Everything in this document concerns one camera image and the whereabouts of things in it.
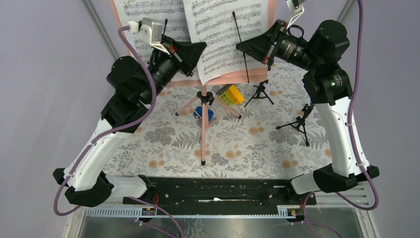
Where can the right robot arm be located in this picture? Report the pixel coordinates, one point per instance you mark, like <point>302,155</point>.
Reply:
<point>330,91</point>

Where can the green toy grid piece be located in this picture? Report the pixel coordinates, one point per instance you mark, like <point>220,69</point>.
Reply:
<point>224,97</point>

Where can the white slotted cable duct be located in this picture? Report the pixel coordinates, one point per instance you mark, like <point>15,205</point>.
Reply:
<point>259,212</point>

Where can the black microphone on tripod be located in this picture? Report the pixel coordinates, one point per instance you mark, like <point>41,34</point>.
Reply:
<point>260,93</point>

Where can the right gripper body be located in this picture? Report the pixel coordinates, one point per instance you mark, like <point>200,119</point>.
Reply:
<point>280,31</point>

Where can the sheet music page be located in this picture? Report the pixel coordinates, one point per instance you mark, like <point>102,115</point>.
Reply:
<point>222,24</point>
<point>176,28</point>

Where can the blue microphone on tripod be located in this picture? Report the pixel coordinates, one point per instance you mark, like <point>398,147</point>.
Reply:
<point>300,123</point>

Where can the blue toy car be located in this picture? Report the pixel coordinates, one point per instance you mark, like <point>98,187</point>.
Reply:
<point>199,110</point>

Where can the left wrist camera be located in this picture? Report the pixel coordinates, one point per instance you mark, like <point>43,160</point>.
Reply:
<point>149,31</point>

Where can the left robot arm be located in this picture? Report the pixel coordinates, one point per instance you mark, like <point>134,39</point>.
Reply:
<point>136,85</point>

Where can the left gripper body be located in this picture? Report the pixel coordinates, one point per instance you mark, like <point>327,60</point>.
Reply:
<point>167,43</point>

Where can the yellow toy block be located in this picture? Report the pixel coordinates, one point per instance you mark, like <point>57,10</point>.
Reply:
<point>234,95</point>

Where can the floral table cloth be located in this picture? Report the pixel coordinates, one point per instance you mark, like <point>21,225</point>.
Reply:
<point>259,144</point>

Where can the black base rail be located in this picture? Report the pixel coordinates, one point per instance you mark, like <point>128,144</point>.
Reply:
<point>224,193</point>

